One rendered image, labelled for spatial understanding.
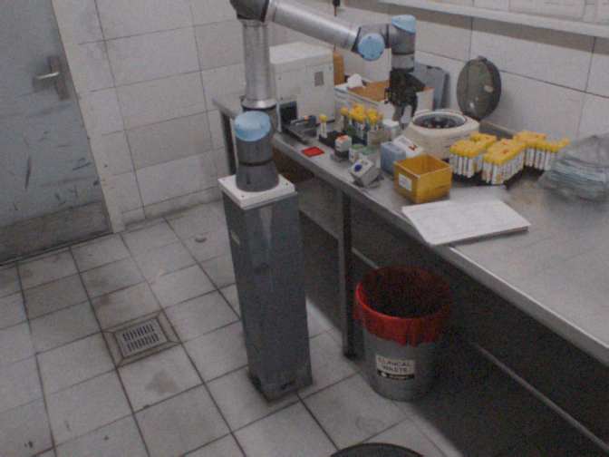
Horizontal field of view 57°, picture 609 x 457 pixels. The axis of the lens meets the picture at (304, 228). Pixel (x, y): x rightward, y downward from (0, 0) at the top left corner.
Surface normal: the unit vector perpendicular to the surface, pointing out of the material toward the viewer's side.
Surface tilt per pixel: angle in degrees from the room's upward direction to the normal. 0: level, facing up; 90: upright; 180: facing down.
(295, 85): 90
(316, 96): 90
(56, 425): 0
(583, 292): 0
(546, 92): 90
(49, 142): 90
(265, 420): 0
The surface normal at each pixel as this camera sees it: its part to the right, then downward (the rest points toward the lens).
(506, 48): -0.87, 0.29
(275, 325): 0.49, 0.40
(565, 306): -0.07, -0.87
